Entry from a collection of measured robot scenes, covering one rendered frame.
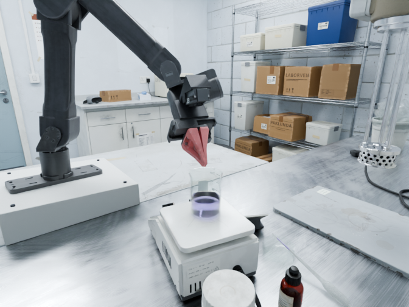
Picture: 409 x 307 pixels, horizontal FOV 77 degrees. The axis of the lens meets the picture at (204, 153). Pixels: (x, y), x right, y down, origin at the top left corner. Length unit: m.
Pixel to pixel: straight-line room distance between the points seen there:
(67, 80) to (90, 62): 2.75
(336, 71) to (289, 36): 0.56
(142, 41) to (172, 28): 3.27
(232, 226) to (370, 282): 0.23
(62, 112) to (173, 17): 3.36
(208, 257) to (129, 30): 0.47
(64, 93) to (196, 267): 0.46
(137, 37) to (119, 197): 0.35
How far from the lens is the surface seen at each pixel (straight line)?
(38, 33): 3.33
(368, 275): 0.52
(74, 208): 0.61
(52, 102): 0.66
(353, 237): 0.58
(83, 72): 3.37
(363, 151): 0.58
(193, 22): 4.08
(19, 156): 3.38
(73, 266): 0.52
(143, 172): 0.86
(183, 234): 0.39
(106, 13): 0.63
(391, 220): 0.69
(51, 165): 0.69
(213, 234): 0.38
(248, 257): 0.42
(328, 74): 2.49
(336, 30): 2.54
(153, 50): 0.60
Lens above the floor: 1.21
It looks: 17 degrees down
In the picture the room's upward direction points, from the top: straight up
